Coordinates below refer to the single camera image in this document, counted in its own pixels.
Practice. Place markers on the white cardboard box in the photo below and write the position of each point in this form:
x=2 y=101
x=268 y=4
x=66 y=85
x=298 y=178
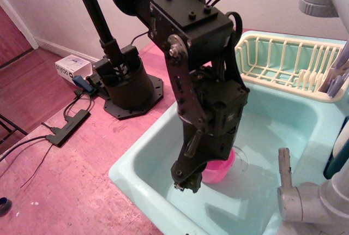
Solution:
x=71 y=66

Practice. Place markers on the purple utensils in rack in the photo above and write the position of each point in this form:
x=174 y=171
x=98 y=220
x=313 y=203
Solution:
x=339 y=73

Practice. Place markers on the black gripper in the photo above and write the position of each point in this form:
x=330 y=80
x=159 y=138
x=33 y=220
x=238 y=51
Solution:
x=224 y=103

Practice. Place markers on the turquoise toy sink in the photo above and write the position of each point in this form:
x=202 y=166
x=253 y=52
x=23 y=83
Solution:
x=245 y=201

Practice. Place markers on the black chair frame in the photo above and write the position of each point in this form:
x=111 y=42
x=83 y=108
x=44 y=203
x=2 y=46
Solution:
x=10 y=127

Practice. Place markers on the pink plastic cup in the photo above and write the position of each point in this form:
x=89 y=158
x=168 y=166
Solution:
x=216 y=170

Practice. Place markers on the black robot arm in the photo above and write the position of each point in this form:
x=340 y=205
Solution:
x=198 y=43

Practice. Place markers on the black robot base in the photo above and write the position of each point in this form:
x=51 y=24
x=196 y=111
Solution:
x=120 y=75

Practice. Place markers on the grey toy faucet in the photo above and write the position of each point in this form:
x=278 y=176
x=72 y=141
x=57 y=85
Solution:
x=310 y=208

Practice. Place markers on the black tape roll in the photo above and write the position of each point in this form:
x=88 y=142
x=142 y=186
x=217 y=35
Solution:
x=5 y=206

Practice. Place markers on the blue clamp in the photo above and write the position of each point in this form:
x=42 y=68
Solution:
x=82 y=83

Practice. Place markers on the cream dish rack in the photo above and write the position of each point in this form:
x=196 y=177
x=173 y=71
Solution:
x=289 y=63

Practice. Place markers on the black usb hub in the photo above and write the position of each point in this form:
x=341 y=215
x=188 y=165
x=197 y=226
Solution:
x=61 y=135

